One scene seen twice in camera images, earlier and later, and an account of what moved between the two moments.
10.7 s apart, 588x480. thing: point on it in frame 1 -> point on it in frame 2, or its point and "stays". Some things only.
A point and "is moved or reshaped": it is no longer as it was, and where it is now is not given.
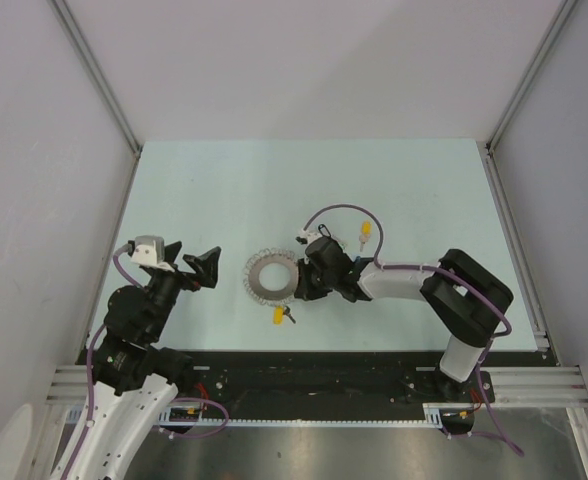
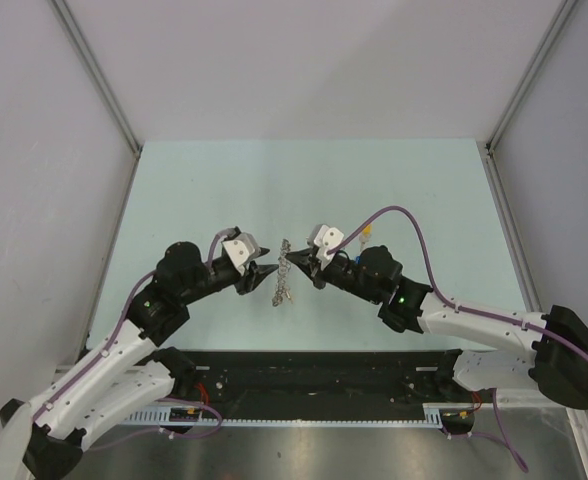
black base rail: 225,381 stays
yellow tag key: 366,231 stays
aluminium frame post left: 97,74 stays
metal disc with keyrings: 252,282 is moved or reshaped
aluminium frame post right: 505,124 stays
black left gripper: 205,266 -> 253,276
